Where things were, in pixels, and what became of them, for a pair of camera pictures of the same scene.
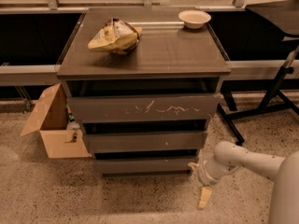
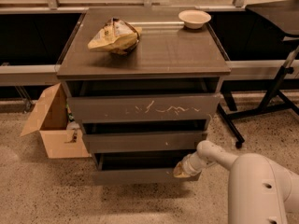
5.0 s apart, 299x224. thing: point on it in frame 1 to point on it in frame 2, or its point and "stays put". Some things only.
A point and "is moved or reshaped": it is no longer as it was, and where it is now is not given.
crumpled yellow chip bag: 117,36 stays put
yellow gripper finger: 192,165 to 179,171
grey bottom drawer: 146,165 is moved or reshaped
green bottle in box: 69,113 stays put
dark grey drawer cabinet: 142,82 stays put
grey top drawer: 140,108 stays put
